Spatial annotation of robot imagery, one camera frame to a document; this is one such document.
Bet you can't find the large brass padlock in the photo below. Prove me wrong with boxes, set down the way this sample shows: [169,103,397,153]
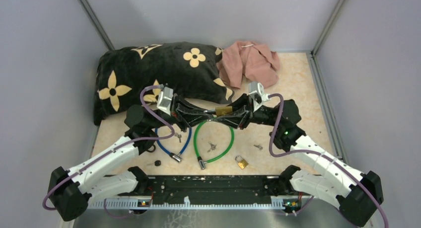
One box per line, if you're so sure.
[204,106,233,117]

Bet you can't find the silver key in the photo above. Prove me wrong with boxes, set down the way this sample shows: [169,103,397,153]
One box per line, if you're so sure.
[174,133,182,143]

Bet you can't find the black padlock key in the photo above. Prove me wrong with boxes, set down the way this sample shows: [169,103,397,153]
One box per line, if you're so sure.
[146,160,161,167]

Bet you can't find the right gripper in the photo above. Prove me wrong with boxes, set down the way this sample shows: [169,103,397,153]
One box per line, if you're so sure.
[212,94,279,130]

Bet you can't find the blue cable lock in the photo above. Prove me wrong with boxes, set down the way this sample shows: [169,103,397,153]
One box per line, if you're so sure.
[156,127,192,163]

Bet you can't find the small brass padlock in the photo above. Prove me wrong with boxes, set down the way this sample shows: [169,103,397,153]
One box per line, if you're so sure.
[235,155,249,169]

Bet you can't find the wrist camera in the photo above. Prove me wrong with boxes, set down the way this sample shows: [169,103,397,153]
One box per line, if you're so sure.
[248,81,269,104]
[156,87,174,115]

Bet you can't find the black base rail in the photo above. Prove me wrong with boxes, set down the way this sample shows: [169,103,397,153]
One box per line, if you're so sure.
[117,175,313,207]

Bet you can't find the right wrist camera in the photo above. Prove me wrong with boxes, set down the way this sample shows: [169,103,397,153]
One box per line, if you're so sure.
[248,81,269,104]

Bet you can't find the black floral pillow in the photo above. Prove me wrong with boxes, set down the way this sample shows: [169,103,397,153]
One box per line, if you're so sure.
[93,42,234,126]

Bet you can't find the pink cloth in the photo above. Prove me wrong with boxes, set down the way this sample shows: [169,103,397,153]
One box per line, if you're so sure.
[216,41,281,88]

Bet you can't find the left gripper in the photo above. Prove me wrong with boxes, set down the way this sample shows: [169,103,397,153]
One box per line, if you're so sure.
[149,95,216,134]

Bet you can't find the small padlock key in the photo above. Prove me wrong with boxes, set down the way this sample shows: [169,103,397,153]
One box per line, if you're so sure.
[254,145,263,151]

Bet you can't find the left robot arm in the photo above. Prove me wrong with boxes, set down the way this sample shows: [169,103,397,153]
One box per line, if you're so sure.
[43,95,215,222]

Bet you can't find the green cable lock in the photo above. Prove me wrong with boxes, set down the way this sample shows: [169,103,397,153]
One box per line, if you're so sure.
[193,120,235,170]

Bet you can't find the green lock keys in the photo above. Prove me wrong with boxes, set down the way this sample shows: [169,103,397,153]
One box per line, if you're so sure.
[207,142,217,152]

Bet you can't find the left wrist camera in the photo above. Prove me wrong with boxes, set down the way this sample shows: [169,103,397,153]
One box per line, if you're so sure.
[156,87,174,115]

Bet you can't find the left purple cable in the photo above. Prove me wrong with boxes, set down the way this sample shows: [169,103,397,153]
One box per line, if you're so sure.
[42,85,176,220]

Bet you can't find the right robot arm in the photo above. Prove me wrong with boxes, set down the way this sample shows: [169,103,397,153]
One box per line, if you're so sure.
[215,94,384,227]

